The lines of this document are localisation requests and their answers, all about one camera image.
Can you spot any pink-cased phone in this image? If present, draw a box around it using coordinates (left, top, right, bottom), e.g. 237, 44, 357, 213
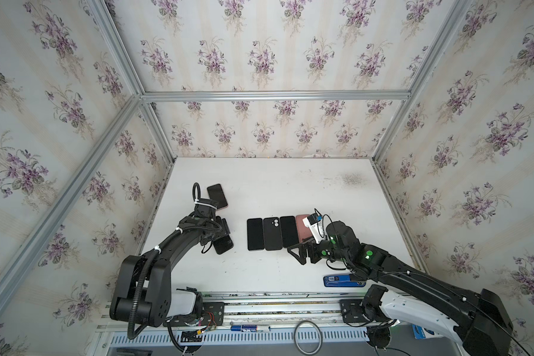
206, 183, 228, 210
295, 214, 313, 243

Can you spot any black phone left front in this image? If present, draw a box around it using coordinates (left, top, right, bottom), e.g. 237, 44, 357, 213
213, 235, 234, 255

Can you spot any blue black box cutter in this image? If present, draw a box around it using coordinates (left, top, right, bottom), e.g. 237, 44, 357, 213
323, 274, 366, 288

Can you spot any blue marker pen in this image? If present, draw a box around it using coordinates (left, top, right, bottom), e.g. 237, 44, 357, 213
230, 325, 271, 333

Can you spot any purple smartphone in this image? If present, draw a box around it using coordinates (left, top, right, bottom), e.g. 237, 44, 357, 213
280, 216, 299, 249

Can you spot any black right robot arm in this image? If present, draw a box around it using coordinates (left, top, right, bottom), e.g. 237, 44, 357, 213
287, 221, 513, 355

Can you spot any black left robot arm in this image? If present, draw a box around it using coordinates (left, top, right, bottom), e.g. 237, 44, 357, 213
109, 198, 228, 334

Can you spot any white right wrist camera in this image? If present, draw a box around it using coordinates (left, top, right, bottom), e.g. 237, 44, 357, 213
303, 212, 326, 243

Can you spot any black smartphone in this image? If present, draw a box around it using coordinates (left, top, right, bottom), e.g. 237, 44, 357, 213
246, 218, 264, 251

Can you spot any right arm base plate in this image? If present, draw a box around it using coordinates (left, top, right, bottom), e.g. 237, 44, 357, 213
339, 298, 369, 324

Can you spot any black phone case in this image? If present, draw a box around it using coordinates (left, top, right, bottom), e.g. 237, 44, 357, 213
263, 217, 283, 251

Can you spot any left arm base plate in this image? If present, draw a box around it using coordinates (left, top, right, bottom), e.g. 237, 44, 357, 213
197, 302, 225, 327

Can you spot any blue white cardboard box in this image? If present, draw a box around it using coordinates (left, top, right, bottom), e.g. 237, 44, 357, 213
412, 325, 436, 340

